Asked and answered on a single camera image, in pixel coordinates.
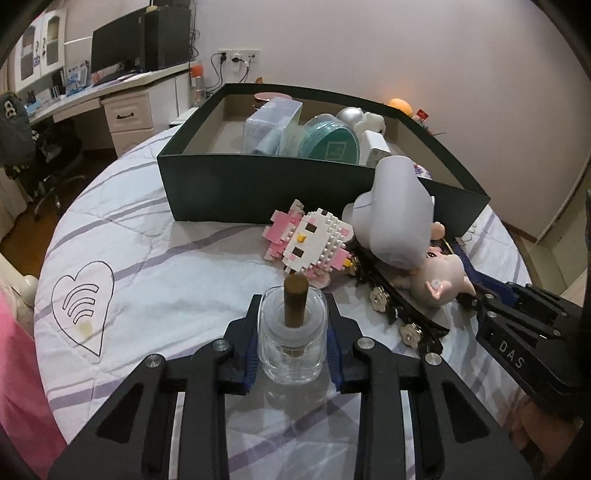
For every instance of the beige bed post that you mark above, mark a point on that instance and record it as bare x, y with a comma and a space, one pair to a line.
21, 288

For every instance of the orange octopus plush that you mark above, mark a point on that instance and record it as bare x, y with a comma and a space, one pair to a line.
400, 106

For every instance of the black computer monitor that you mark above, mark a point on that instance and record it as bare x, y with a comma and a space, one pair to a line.
117, 44

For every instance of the white wall outlet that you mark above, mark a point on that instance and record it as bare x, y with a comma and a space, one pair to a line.
238, 56

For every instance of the person's right hand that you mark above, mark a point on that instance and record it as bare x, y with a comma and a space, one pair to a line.
531, 429

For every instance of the white power adapter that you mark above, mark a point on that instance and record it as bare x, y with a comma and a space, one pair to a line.
376, 147

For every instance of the grey jacket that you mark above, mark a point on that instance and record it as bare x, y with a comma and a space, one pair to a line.
16, 134

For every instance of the black keyboard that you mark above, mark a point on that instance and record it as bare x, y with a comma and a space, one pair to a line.
108, 78

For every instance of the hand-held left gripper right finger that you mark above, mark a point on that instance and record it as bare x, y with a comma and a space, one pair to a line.
334, 364

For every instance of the pink pig figurine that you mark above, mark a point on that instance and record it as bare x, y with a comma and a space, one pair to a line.
441, 277

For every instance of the pink white block figure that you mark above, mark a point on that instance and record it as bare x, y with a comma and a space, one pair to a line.
309, 240

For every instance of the pink round compact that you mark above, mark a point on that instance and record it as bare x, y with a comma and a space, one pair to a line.
272, 98

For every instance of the glass perfume bottle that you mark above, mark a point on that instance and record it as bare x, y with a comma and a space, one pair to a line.
293, 350

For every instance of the clear plastic box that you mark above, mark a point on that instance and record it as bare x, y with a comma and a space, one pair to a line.
272, 127

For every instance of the blue boxes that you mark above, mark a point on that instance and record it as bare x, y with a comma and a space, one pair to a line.
76, 78

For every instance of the white curved plastic object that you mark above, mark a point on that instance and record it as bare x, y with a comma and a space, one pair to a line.
397, 207

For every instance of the teal round tin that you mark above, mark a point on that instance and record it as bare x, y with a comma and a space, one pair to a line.
330, 141

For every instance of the red card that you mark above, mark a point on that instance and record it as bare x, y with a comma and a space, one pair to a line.
421, 115

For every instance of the silver ball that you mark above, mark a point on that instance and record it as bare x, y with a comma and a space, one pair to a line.
348, 116

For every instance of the white glass-door cabinet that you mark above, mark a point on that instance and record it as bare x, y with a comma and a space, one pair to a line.
41, 50

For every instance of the white desk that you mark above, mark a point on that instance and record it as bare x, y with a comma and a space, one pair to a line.
134, 110

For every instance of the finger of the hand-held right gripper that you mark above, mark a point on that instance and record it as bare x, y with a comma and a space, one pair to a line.
473, 270
480, 308

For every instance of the white cat figurine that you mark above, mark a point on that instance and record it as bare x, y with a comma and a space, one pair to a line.
371, 122

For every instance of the black computer tower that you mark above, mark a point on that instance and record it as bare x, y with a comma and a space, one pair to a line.
167, 37

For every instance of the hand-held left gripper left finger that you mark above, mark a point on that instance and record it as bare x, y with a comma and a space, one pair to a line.
250, 360

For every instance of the black office chair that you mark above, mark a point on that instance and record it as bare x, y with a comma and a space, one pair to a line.
57, 166

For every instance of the orange-capped water bottle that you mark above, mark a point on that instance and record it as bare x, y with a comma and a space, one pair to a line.
197, 85

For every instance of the dark green cardboard box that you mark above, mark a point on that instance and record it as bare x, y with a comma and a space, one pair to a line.
240, 189

